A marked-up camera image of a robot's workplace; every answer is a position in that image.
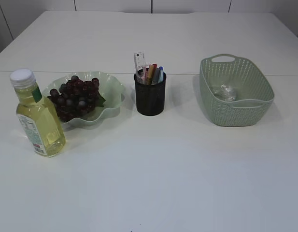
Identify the yellow tea drink bottle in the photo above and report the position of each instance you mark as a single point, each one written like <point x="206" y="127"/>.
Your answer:
<point x="37" y="115"/>

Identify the gold glitter pen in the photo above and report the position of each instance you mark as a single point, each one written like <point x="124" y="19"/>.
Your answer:
<point x="150" y="74"/>

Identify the silver glitter pen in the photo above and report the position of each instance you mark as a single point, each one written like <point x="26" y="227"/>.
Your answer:
<point x="156" y="76"/>

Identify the green wavy plastic plate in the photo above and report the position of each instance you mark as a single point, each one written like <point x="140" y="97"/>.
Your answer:
<point x="110" y="89"/>

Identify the clear plastic sheet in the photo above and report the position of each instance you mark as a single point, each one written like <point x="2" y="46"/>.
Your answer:
<point x="224" y="92"/>

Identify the pink purple scissors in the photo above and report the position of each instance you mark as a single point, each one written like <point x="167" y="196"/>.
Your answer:
<point x="144" y="75"/>

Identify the black mesh pen cup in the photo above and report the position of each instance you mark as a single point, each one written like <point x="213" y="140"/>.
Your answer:
<point x="150" y="99"/>

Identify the green woven plastic basket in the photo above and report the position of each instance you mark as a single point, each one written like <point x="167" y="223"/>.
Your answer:
<point x="254" y="93"/>

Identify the purple artificial grape bunch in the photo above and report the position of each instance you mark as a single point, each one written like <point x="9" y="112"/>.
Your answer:
<point x="76" y="98"/>

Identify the blue capped safety scissors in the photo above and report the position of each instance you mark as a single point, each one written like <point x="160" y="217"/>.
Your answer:
<point x="161" y="75"/>

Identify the clear plastic ruler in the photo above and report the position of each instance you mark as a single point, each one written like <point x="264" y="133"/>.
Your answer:
<point x="140" y="63"/>

